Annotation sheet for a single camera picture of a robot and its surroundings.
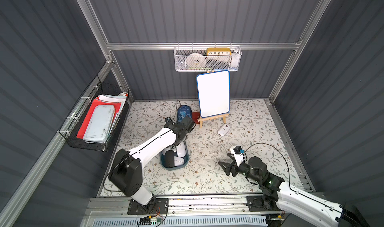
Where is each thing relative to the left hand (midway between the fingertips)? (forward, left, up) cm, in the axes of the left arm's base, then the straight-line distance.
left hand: (176, 137), depth 84 cm
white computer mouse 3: (+13, -31, -11) cm, 35 cm away
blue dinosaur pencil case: (+28, -3, -9) cm, 30 cm away
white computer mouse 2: (-10, -1, -11) cm, 14 cm away
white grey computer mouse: (-3, +8, -9) cm, 12 cm away
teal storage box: (-9, -5, -10) cm, 14 cm away
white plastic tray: (-4, +33, +20) cm, 38 cm away
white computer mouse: (-3, -2, -11) cm, 11 cm away
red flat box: (+25, -11, -12) cm, 30 cm away
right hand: (-11, -27, -1) cm, 30 cm away
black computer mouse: (-8, +4, -10) cm, 13 cm away
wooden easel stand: (+17, -15, -6) cm, 23 cm away
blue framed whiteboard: (+25, -22, +12) cm, 35 cm away
